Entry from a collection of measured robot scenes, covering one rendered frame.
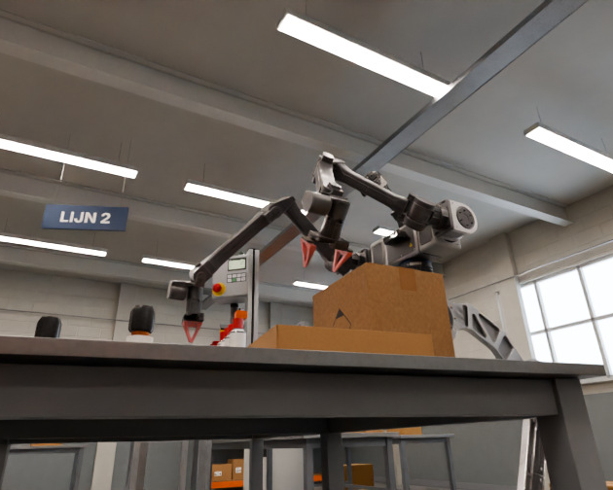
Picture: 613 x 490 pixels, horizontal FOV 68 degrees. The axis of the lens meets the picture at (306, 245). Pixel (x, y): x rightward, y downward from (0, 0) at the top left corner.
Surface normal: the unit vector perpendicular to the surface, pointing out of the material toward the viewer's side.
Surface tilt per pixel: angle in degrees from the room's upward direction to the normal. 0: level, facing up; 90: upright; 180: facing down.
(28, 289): 90
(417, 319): 90
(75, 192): 90
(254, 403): 90
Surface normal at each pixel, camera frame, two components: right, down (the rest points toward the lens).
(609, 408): -0.87, -0.18
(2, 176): 0.48, -0.36
